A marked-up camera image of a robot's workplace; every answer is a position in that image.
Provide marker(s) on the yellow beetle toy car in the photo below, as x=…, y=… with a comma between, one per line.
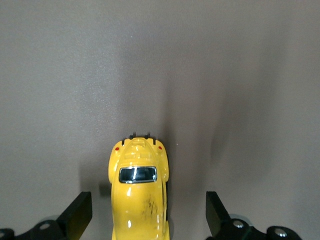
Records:
x=137, y=200

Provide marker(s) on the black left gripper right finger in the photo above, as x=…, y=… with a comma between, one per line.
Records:
x=217, y=217

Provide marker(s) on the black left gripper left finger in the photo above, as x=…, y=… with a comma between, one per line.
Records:
x=75, y=215

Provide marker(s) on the brown table cover sheet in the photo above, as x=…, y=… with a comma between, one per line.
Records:
x=75, y=75

